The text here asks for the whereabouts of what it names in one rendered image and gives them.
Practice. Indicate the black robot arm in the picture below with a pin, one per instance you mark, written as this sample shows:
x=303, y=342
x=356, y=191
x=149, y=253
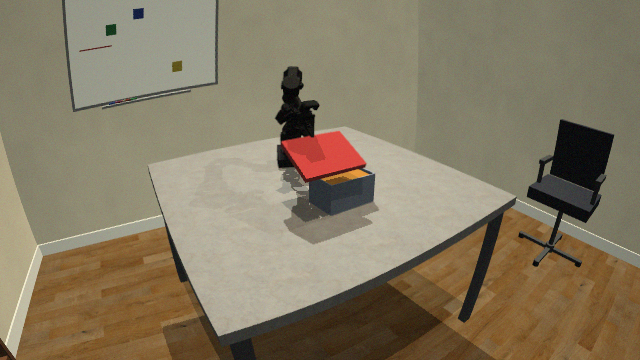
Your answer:
x=291, y=89

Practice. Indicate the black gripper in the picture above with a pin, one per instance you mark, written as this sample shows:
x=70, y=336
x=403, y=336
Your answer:
x=308, y=119

